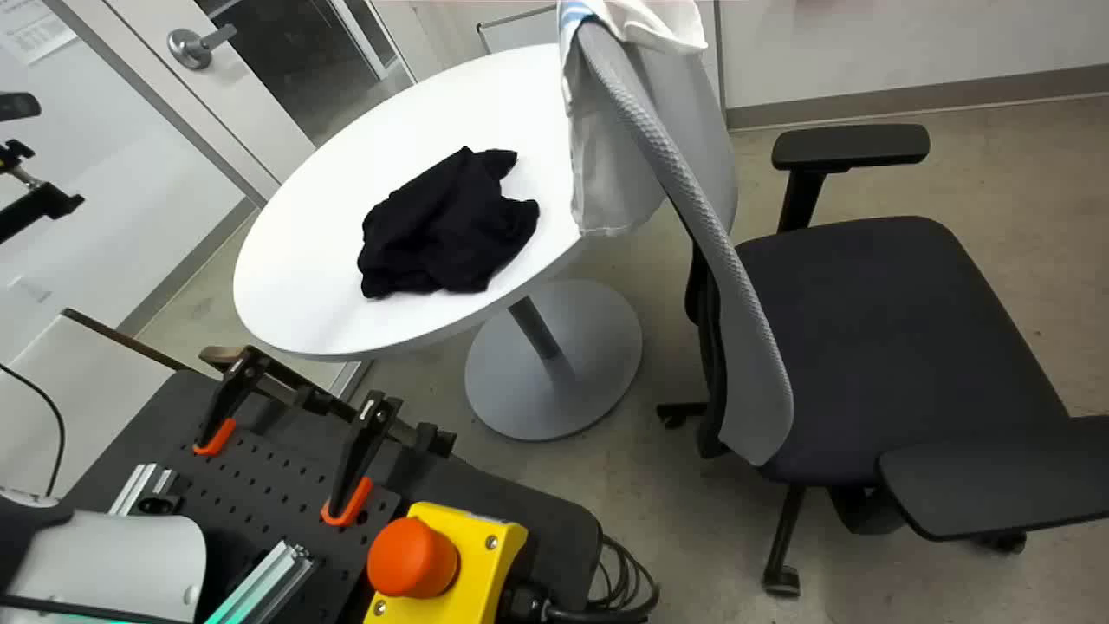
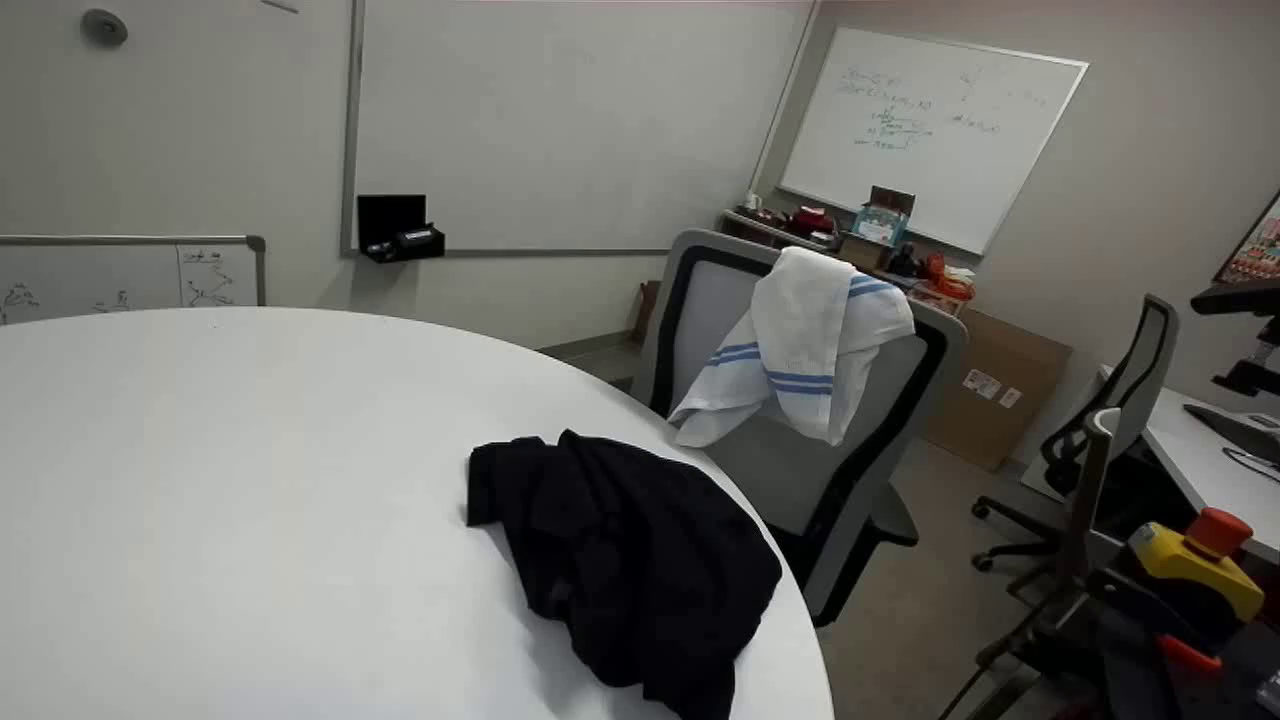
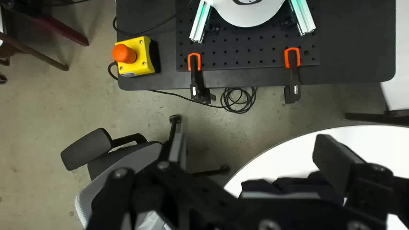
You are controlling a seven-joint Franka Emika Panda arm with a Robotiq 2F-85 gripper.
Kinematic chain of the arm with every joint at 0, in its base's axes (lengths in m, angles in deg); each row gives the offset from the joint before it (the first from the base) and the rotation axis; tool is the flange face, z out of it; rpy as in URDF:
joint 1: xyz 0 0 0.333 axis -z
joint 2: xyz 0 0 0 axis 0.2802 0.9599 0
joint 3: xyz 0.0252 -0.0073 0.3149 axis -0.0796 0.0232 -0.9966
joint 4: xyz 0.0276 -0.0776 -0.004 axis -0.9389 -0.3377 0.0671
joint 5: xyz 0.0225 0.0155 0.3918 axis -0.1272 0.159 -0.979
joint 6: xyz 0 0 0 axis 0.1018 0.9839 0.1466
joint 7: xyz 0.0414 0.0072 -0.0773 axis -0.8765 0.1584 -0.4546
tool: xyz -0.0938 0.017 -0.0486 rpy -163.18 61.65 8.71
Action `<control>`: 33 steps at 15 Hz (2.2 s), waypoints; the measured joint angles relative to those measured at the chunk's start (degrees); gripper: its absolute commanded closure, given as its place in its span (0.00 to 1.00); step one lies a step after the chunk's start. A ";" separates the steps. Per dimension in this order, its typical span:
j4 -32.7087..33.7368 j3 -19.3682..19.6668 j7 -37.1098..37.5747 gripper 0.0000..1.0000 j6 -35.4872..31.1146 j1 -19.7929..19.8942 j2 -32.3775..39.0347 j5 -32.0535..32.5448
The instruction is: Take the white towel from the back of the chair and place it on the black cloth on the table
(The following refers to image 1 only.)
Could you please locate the white towel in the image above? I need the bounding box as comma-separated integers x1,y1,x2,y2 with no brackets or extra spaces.
551,0,709,244

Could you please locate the black cloth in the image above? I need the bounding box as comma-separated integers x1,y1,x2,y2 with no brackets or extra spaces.
355,143,544,300

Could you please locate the grey mesh office chair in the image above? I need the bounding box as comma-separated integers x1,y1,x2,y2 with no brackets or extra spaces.
572,16,1109,598

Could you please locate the round white table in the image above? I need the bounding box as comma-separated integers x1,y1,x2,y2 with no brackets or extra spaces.
228,40,645,442

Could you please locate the black orange bar clamp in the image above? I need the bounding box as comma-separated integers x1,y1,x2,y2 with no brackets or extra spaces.
320,389,403,534
188,348,270,464

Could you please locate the yellow emergency stop box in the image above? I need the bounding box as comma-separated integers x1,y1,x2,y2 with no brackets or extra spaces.
359,499,530,624

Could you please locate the black perforated mounting board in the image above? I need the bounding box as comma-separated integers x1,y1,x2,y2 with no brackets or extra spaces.
59,368,605,624

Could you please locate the silver aluminium extrusion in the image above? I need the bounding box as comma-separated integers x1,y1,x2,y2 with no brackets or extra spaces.
105,460,179,519
206,537,315,624

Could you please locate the white door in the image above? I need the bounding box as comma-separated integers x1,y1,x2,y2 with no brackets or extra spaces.
45,0,418,202

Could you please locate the black cable bundle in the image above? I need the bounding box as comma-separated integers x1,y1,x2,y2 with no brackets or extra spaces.
501,534,661,624

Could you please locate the silver door handle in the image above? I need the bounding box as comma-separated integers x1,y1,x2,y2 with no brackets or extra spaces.
166,19,241,71

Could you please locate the thin black cable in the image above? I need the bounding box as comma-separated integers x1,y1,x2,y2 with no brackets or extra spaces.
0,359,69,501

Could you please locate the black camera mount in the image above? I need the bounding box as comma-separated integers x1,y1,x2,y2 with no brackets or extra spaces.
0,90,85,246

